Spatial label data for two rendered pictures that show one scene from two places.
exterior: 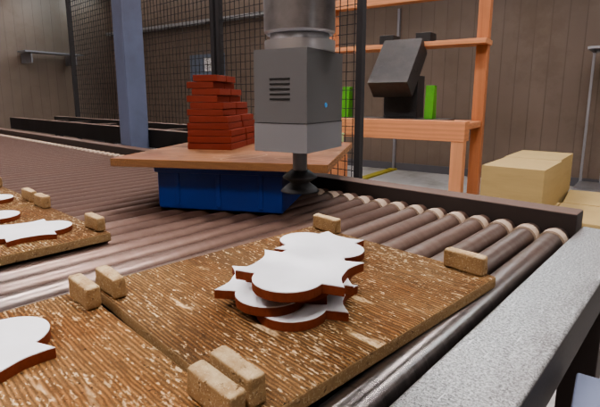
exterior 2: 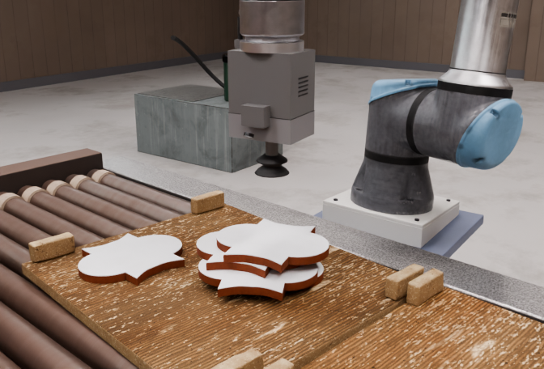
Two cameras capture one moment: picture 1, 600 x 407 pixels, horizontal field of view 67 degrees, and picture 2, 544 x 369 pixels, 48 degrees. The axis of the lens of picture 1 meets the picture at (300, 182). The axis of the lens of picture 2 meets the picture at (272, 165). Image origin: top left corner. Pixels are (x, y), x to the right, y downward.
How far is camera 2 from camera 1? 89 cm
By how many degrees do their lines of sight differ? 87
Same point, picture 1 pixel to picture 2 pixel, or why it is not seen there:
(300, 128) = (312, 114)
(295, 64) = (310, 64)
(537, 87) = not seen: outside the picture
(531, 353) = (315, 219)
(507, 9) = not seen: outside the picture
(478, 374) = (340, 235)
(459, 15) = not seen: outside the picture
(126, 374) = (402, 336)
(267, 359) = (364, 282)
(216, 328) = (321, 306)
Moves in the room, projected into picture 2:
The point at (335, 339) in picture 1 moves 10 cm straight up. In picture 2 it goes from (331, 260) to (333, 190)
